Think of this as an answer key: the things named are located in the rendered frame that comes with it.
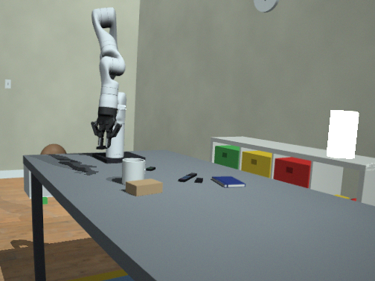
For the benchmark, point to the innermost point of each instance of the tan rectangular block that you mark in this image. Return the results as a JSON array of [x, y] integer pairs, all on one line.
[[144, 187]]

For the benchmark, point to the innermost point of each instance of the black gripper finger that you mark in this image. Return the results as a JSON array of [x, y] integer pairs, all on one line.
[[98, 132], [111, 133]]

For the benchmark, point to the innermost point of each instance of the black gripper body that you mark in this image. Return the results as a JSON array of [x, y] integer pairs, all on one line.
[[107, 113]]

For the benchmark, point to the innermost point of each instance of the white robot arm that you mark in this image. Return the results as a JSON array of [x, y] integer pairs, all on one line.
[[110, 67]]

